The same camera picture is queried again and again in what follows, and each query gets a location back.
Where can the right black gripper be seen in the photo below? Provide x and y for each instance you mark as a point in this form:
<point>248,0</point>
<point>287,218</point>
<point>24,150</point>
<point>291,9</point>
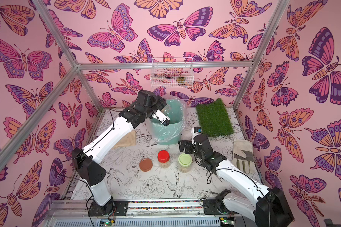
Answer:
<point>189,144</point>

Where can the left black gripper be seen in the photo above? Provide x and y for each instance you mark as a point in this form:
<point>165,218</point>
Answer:
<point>160,101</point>

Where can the red lid peanut jar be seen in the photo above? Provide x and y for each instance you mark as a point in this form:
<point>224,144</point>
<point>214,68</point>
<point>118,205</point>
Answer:
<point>164,159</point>

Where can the brown jar lid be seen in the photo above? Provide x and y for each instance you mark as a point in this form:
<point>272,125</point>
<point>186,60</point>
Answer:
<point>145,165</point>

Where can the peanut jar clear plastic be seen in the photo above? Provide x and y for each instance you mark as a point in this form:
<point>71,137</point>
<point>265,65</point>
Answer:
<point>166,110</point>

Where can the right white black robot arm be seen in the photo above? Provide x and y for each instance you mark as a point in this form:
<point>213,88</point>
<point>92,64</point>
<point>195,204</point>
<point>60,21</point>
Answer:
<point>267,207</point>

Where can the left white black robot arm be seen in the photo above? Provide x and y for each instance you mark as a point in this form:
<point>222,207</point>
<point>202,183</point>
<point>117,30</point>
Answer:
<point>87,159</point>

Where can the green lid peanut jar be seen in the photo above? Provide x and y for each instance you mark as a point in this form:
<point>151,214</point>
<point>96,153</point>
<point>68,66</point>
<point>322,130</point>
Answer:
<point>184,162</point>

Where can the clear plastic bin liner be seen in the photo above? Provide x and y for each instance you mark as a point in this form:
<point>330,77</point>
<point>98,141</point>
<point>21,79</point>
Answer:
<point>180,119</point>

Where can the green artificial grass mat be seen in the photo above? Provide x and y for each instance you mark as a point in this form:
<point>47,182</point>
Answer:
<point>214,119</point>

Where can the left beige cloth glove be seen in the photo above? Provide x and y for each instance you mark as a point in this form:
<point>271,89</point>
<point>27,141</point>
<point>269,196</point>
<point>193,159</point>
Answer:
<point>127,141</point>

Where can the beige cloth glove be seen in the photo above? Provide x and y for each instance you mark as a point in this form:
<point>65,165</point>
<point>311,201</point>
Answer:
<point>243,156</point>
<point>127,141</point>

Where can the green object in basket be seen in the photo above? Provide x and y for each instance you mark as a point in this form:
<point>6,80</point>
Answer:
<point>180,80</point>

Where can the right beige cloth glove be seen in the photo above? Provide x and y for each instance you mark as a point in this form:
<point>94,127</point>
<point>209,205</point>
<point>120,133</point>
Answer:
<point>243,156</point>

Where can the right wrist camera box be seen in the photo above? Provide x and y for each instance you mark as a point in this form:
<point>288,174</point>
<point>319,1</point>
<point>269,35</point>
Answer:
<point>196,131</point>

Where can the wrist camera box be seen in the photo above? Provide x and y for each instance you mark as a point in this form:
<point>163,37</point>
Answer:
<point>196,131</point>
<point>161,117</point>

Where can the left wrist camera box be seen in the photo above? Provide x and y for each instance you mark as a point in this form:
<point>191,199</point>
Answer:
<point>161,117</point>

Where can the white wire wall basket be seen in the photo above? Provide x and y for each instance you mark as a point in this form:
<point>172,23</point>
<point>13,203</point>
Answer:
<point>164,72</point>

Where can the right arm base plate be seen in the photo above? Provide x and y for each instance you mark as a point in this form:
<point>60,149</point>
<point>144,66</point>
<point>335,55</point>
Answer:
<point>215,207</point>

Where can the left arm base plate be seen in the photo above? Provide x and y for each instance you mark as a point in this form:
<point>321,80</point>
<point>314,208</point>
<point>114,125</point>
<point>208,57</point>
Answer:
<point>116,208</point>

